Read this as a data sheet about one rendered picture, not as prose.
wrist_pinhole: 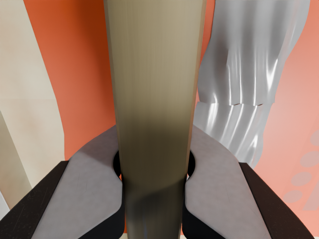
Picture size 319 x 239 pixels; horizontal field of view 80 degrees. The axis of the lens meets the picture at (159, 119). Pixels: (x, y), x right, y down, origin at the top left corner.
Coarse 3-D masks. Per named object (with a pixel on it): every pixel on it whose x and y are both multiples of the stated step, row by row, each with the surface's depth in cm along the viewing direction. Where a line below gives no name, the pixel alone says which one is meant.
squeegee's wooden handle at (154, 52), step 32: (128, 0) 5; (160, 0) 5; (192, 0) 5; (128, 32) 5; (160, 32) 5; (192, 32) 6; (128, 64) 6; (160, 64) 6; (192, 64) 6; (128, 96) 6; (160, 96) 6; (192, 96) 7; (128, 128) 7; (160, 128) 7; (128, 160) 8; (160, 160) 8; (128, 192) 9; (160, 192) 8; (128, 224) 10; (160, 224) 9
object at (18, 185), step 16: (0, 112) 18; (0, 128) 18; (0, 144) 18; (0, 160) 18; (16, 160) 20; (0, 176) 18; (16, 176) 20; (0, 192) 18; (16, 192) 20; (0, 208) 19
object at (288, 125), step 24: (72, 120) 19; (96, 120) 19; (288, 120) 19; (312, 120) 19; (72, 144) 20; (264, 144) 20; (288, 144) 20; (264, 168) 22; (288, 168) 22; (312, 216) 25
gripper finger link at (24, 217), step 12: (60, 168) 8; (48, 180) 8; (36, 192) 7; (48, 192) 7; (24, 204) 7; (36, 204) 7; (12, 216) 6; (24, 216) 6; (36, 216) 6; (0, 228) 6; (12, 228) 6; (24, 228) 6
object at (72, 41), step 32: (32, 0) 14; (64, 0) 14; (96, 0) 14; (64, 32) 15; (96, 32) 15; (64, 64) 16; (96, 64) 16; (288, 64) 16; (64, 96) 17; (96, 96) 17; (288, 96) 18
